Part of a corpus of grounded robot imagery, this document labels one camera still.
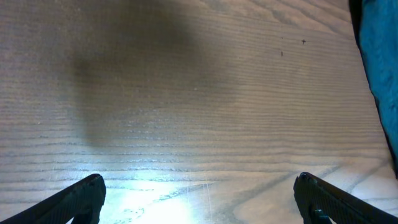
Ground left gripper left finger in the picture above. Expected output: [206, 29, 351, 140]
[1, 174, 106, 224]

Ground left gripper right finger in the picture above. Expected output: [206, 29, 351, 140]
[294, 172, 397, 224]

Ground navy blue denim shorts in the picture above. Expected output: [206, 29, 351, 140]
[348, 0, 397, 172]

